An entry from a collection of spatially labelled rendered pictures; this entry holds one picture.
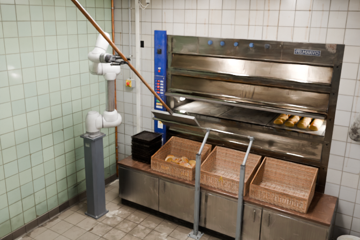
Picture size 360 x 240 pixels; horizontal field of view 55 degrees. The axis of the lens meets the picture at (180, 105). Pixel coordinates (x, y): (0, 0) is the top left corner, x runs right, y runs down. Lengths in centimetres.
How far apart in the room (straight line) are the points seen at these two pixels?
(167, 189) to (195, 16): 198
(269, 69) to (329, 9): 79
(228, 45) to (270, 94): 70
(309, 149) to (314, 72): 80
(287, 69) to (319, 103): 46
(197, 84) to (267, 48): 92
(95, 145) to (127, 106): 96
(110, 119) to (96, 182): 77
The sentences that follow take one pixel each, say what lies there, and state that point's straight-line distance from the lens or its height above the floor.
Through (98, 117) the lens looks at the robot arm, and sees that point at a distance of 390.
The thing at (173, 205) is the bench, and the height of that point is 24.
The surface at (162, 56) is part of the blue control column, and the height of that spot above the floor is 184.
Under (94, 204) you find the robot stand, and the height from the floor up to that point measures 18.
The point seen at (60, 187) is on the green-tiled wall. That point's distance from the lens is 444.
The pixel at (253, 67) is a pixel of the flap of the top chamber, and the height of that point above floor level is 181.
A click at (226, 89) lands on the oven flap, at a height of 153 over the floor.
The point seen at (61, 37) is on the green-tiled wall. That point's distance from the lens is 407.
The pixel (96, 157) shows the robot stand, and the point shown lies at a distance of 401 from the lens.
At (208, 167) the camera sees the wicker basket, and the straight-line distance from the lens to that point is 398.
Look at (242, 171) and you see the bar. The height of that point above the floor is 90.
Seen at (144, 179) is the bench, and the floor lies 46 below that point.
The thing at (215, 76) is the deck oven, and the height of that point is 166.
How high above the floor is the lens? 234
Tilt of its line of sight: 15 degrees down
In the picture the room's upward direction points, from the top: 1 degrees clockwise
